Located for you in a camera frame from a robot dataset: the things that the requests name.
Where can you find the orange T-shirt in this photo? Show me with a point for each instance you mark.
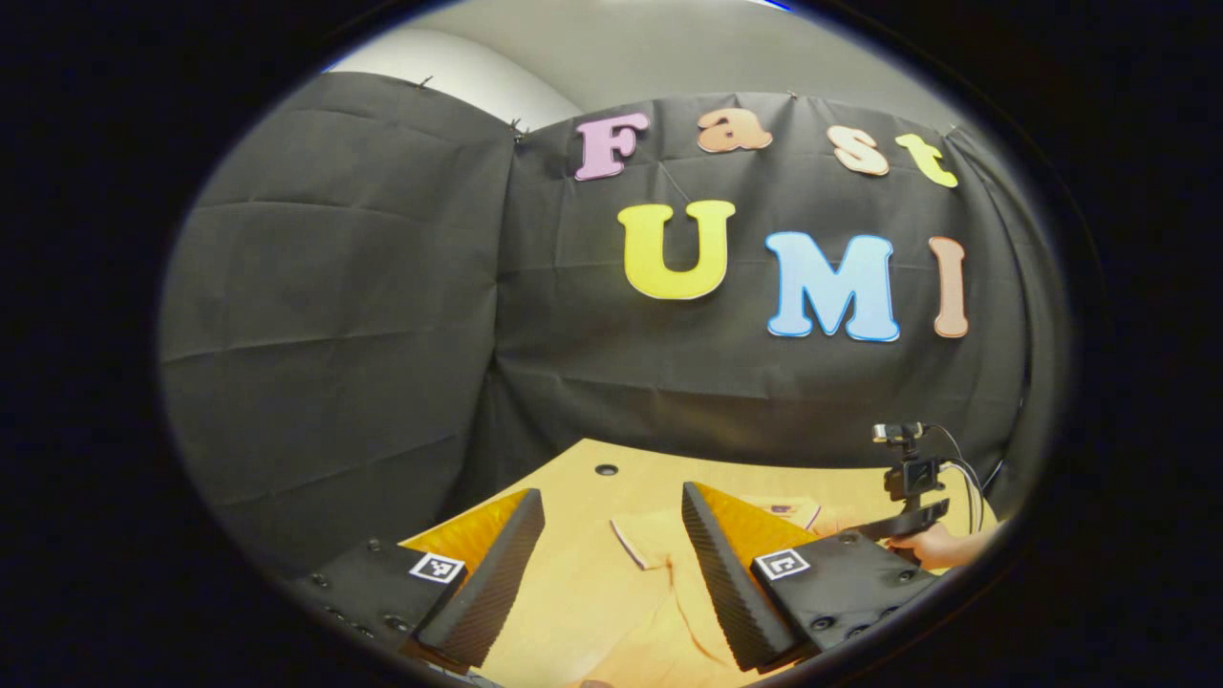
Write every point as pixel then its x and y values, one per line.
pixel 650 592

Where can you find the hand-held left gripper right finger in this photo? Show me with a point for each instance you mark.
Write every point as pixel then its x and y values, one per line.
pixel 726 583

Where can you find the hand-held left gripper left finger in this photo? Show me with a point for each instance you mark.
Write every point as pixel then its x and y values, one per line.
pixel 492 583

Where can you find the black backdrop cloth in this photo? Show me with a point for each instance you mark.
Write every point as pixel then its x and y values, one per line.
pixel 382 287

